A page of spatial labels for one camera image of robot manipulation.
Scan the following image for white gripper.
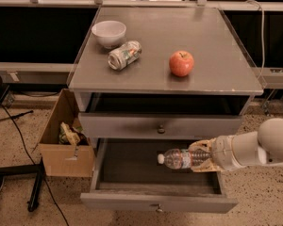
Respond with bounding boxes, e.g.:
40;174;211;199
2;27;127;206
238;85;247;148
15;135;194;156
188;136;243;173

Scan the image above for clear plastic water bottle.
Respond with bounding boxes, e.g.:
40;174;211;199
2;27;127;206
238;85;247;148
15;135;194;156
158;149;210;170

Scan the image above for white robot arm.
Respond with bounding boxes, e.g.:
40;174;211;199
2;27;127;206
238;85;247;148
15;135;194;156
189;118;283;172

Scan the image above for open grey middle drawer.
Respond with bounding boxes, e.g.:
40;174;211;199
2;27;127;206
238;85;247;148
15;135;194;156
81;138;238;214

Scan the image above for grey drawer cabinet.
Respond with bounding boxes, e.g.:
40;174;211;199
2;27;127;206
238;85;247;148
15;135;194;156
66;5;264;143

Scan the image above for grey top drawer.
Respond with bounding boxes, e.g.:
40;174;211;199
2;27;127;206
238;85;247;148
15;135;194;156
78;113;242;140

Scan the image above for red apple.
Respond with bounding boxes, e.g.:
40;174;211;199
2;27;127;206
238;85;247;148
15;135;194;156
169;51;194;77

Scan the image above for crushed aluminium can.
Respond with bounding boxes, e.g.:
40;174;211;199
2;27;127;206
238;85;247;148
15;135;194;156
108;40;142;71

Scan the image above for snack bags in box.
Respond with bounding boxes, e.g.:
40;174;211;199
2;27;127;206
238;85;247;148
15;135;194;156
58;122;88;146

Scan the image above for cardboard box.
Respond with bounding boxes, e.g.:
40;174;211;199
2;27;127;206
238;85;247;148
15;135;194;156
38;89;94;177

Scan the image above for white ceramic bowl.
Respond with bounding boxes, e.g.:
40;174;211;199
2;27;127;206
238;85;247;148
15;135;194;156
92;21;126;49

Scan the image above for black floor stand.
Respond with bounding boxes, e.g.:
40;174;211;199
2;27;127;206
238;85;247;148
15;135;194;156
0;76;44;212

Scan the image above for white hanging cable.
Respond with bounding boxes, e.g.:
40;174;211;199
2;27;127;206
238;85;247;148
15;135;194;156
244;0;266;80

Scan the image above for black floor cable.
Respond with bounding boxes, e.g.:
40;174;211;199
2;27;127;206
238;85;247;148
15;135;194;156
0;95;70;226

